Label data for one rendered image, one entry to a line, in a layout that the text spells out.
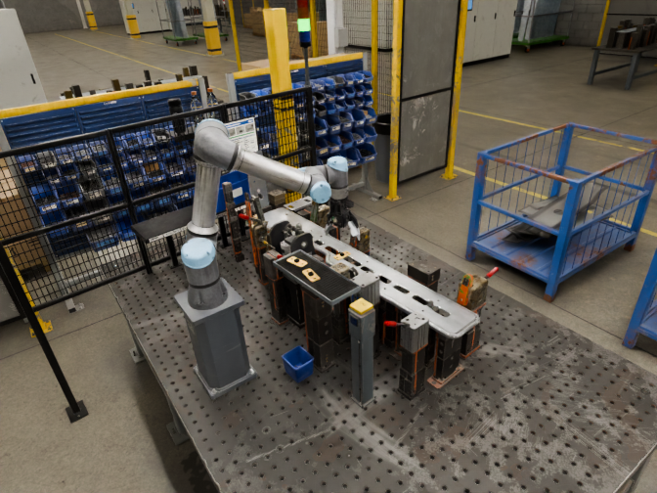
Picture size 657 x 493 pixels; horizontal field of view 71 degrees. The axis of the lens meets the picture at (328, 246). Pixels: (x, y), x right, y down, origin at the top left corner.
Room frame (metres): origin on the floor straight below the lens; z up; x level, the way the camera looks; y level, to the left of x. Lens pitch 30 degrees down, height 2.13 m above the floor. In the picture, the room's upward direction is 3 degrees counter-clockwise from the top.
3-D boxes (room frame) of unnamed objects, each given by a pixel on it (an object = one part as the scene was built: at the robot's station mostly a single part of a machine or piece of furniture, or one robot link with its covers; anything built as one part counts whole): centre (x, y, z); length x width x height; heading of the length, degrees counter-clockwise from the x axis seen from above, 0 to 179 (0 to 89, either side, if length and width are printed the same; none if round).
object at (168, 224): (2.44, 0.65, 1.01); 0.90 x 0.22 x 0.03; 128
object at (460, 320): (1.84, -0.08, 1.00); 1.38 x 0.22 x 0.02; 38
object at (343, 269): (1.63, -0.04, 0.89); 0.13 x 0.11 x 0.38; 128
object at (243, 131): (2.71, 0.49, 1.30); 0.23 x 0.02 x 0.31; 128
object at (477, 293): (1.50, -0.57, 0.88); 0.15 x 0.11 x 0.36; 128
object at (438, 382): (1.35, -0.45, 0.84); 0.18 x 0.06 x 0.29; 128
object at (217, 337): (1.43, 0.47, 0.90); 0.21 x 0.21 x 0.40; 34
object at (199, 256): (1.44, 0.47, 1.27); 0.13 x 0.12 x 0.14; 11
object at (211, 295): (1.43, 0.47, 1.15); 0.15 x 0.15 x 0.10
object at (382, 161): (5.24, -0.82, 0.36); 0.50 x 0.50 x 0.73
